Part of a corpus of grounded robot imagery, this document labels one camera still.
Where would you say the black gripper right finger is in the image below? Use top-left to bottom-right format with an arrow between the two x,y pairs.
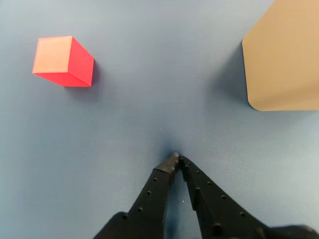
178,156 -> 269,239

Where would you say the dark blue table mat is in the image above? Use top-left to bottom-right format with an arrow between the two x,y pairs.
0,0 -> 319,239

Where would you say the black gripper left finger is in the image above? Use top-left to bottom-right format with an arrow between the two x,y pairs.
93,152 -> 180,239

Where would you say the gold metal square box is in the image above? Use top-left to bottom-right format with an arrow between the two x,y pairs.
241,0 -> 319,112

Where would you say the red cube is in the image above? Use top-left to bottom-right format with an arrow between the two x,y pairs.
31,35 -> 95,88

